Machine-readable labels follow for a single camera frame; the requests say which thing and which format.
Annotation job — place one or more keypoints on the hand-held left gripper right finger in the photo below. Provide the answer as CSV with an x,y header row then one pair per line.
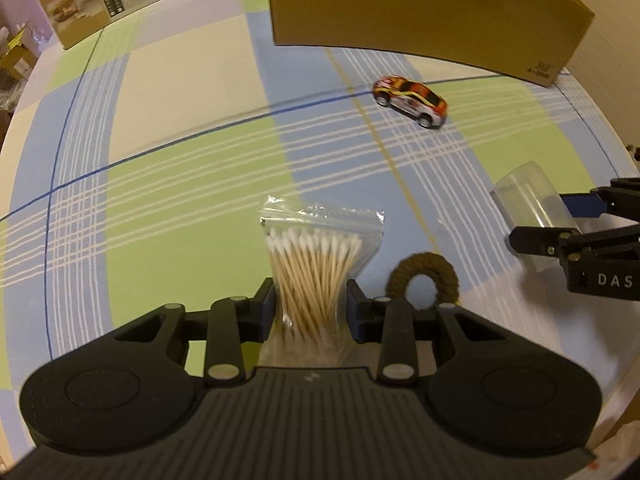
x,y
354,312

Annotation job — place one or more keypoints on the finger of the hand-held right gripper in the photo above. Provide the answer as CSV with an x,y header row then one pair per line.
x,y
582,204
537,241

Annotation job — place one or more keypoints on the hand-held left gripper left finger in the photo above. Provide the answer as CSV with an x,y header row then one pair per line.
x,y
267,312

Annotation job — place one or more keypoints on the clear plastic cup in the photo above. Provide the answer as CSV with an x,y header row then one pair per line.
x,y
530,195

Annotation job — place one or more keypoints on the bag of cotton swabs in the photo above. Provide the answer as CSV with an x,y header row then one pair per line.
x,y
310,270

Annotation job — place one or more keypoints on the brown cardboard box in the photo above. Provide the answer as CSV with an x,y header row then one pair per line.
x,y
400,10

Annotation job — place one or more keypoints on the checked tablecloth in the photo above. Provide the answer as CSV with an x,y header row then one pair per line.
x,y
175,160

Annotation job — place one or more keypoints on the orange toy car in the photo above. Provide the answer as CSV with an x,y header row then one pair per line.
x,y
410,97

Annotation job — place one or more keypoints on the brown cardboard carton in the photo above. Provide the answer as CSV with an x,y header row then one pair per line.
x,y
17,57

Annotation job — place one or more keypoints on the beige printed box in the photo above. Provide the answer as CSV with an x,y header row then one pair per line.
x,y
85,5

